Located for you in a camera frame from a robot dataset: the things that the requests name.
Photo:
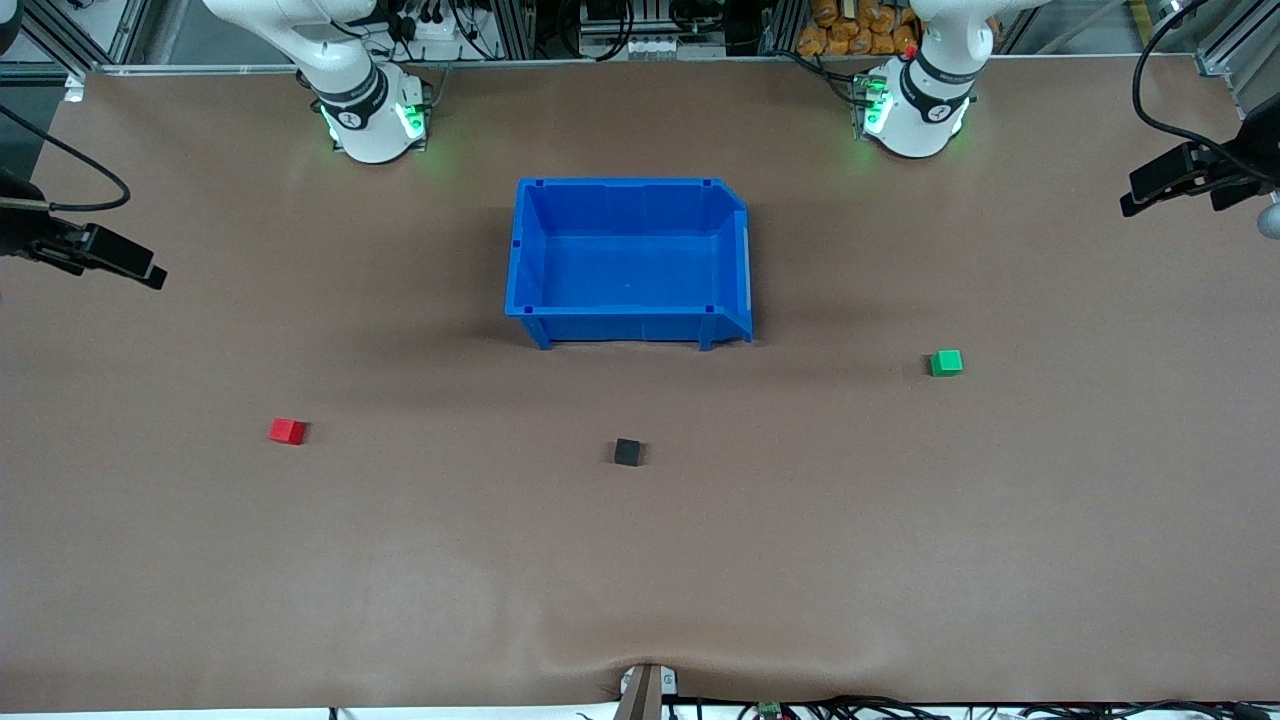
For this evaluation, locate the small green cube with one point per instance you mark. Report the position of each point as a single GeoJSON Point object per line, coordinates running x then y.
{"type": "Point", "coordinates": [946, 363]}

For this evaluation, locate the aluminium frame post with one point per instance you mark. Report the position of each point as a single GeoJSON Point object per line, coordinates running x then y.
{"type": "Point", "coordinates": [1235, 45]}
{"type": "Point", "coordinates": [70, 30]}

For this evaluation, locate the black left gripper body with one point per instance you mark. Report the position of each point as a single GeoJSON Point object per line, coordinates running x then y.
{"type": "Point", "coordinates": [1243, 158]}

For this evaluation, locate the small red cube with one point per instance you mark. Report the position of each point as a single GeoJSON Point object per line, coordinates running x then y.
{"type": "Point", "coordinates": [287, 432]}

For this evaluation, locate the white power strip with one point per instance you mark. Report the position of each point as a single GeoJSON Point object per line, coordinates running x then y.
{"type": "Point", "coordinates": [425, 27]}

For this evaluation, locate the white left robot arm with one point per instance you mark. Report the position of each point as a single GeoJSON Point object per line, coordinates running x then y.
{"type": "Point", "coordinates": [915, 110]}

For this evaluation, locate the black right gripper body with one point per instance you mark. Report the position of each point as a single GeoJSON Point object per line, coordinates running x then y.
{"type": "Point", "coordinates": [22, 230]}

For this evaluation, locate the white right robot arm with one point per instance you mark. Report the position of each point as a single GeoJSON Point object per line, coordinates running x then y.
{"type": "Point", "coordinates": [360, 110]}

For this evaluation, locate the small black cube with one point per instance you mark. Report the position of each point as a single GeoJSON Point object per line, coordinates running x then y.
{"type": "Point", "coordinates": [628, 453]}

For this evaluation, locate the metal table edge bracket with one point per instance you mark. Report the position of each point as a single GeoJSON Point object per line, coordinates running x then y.
{"type": "Point", "coordinates": [648, 692]}

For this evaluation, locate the orange packaged goods pile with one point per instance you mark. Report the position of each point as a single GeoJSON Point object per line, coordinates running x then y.
{"type": "Point", "coordinates": [850, 30]}

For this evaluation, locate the blue plastic storage bin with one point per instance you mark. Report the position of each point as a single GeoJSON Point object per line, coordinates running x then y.
{"type": "Point", "coordinates": [630, 260]}

